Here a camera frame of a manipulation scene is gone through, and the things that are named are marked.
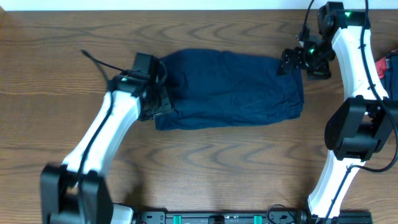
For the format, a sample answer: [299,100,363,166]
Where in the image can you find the navy blue shorts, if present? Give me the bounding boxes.
[155,49,304,131]

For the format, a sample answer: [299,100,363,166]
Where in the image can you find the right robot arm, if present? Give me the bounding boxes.
[278,1,397,223]

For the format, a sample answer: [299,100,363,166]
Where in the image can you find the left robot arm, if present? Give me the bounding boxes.
[40,53,174,223]

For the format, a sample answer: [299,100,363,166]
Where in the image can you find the red garment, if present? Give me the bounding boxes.
[375,57,388,79]

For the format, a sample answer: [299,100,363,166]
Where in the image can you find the dark blue garment pile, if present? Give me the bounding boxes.
[381,50,397,101]

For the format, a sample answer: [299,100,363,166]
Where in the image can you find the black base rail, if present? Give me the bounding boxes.
[133,210,373,224]

